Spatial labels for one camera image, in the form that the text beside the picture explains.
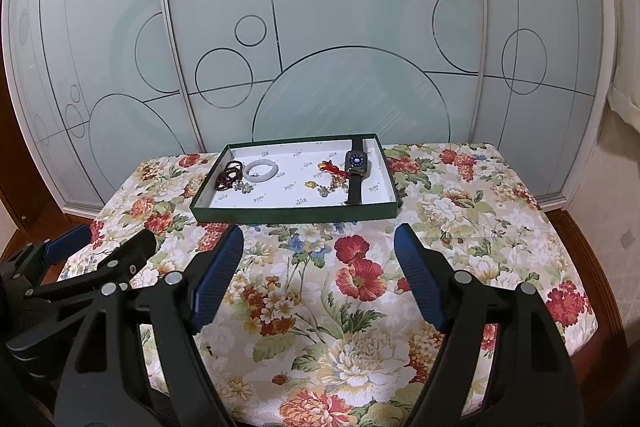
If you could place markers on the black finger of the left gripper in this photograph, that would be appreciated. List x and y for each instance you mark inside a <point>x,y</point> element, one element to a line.
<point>60,246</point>
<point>118,267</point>

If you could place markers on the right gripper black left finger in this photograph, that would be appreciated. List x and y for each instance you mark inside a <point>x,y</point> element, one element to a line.
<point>104,380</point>

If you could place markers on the silver rhinestone brooch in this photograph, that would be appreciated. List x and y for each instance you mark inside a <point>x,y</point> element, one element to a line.
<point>247,188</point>

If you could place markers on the white jade bangle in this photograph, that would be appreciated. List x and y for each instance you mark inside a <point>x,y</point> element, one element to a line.
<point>260,170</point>

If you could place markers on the red knot gold charm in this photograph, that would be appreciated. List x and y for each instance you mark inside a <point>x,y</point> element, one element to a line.
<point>329,167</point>

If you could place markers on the pearl flower brooch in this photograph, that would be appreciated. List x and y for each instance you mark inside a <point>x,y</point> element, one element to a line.
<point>324,191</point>

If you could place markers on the green jewelry tray box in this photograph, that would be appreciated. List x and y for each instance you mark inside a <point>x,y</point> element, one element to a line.
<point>285,200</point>

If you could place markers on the floral embroidered stool cushion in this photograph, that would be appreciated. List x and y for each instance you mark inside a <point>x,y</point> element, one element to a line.
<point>318,326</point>

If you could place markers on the frosted glass sliding wardrobe door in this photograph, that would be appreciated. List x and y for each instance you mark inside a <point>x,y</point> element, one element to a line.
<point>100,85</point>

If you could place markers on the black smart watch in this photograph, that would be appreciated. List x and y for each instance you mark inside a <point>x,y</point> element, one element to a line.
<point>357,169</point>

